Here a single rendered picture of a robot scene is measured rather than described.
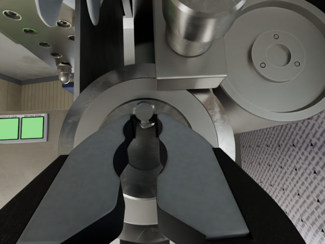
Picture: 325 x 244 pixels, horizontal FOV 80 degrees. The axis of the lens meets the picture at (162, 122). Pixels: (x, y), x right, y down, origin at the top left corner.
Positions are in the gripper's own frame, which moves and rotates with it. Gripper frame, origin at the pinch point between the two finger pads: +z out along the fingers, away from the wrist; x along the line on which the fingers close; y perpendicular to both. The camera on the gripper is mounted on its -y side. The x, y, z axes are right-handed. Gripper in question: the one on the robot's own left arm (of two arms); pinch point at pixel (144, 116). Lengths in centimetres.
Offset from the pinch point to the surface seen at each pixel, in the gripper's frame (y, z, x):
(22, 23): -3.6, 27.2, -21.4
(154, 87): -0.2, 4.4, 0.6
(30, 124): 18.7, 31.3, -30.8
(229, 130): 3.3, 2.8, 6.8
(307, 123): 6.0, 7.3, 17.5
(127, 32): 21, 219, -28
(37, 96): 120, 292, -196
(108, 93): 0.1, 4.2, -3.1
